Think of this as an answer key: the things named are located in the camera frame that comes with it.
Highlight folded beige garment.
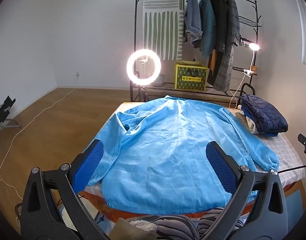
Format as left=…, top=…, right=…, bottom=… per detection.
left=234, top=110, right=261, bottom=134

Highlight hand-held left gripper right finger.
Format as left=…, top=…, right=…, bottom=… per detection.
left=200, top=141, right=288, bottom=240

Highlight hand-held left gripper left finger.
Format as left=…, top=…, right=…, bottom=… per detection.
left=20, top=139, right=111, bottom=240

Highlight orange scarf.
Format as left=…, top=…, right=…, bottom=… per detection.
left=208, top=50, right=216, bottom=73

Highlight black coat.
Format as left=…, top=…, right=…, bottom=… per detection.
left=208, top=0, right=227, bottom=85

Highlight green striped white cloth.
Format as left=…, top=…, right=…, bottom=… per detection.
left=142, top=0, right=185, bottom=61

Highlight person's striped pants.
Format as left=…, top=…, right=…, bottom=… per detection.
left=125, top=206, right=246, bottom=240

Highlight brown cardboard piece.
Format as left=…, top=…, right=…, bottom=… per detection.
left=113, top=217, right=153, bottom=240

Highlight black ring light tripod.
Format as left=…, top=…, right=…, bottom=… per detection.
left=135, top=57, right=150, bottom=103

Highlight denim jacket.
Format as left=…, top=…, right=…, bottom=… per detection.
left=183, top=0, right=203, bottom=46

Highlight potted plant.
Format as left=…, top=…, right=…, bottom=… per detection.
left=153, top=74, right=165, bottom=87

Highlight white floor cable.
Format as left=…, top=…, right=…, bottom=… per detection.
left=0, top=87, right=76, bottom=188

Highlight white clip lamp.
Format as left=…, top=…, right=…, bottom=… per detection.
left=244, top=43, right=260, bottom=77

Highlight blue floor mat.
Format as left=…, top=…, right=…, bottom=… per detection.
left=285, top=186, right=306, bottom=213

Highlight teal knit jacket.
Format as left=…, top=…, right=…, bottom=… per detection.
left=198, top=0, right=216, bottom=58

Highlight white lamp cable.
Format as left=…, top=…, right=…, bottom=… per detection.
left=229, top=74, right=246, bottom=109

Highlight yellow storage box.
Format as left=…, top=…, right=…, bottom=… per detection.
left=174, top=62, right=208, bottom=91

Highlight black metal clothes rack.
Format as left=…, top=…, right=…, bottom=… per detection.
left=129, top=0, right=262, bottom=103

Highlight folded blue garment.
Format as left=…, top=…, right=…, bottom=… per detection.
left=243, top=107, right=278, bottom=137

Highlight light blue jacket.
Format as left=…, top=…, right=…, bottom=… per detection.
left=87, top=95, right=280, bottom=215

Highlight black folding chair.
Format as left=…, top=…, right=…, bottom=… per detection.
left=0, top=95, right=21, bottom=153

